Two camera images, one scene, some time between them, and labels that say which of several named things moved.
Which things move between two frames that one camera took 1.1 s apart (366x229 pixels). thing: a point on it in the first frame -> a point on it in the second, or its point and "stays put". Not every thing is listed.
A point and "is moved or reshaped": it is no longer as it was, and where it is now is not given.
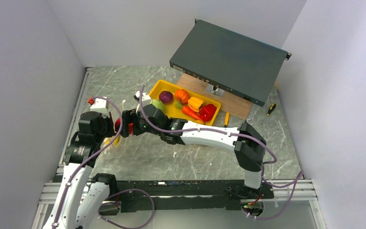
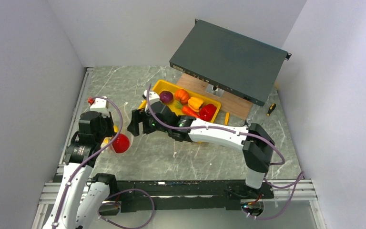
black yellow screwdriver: [271, 109] stays put
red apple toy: [117, 124] is moved or reshaped
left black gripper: [108, 120] stays put
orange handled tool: [227, 119] stays put
